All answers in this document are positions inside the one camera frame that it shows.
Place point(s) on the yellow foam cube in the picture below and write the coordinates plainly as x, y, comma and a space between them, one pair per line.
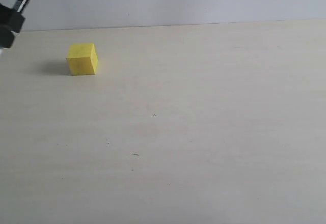
82, 59

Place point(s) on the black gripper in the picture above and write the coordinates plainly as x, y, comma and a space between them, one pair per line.
11, 24

